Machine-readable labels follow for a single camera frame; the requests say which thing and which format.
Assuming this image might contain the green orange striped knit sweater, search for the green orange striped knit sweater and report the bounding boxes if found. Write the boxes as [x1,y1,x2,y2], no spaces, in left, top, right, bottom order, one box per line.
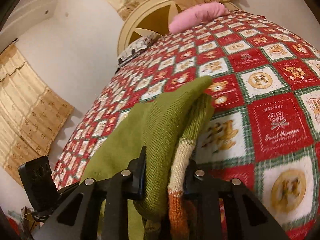
[81,76,213,239]

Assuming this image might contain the beige curtain on left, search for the beige curtain on left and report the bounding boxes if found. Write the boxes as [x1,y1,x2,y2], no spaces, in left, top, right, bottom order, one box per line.
[0,44,74,184]

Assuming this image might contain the red teddy bear patchwork bedspread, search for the red teddy bear patchwork bedspread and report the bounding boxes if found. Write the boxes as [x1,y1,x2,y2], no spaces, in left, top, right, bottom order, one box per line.
[53,11,319,239]

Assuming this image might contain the white patterned pillow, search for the white patterned pillow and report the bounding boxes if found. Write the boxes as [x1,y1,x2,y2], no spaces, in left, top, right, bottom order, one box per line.
[117,33,161,67]

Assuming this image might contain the cream wooden headboard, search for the cream wooden headboard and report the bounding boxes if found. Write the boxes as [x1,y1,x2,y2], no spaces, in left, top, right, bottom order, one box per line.
[117,0,241,55]

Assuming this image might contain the pink pillow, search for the pink pillow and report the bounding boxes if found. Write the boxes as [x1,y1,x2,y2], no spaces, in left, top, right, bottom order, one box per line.
[169,2,229,34]

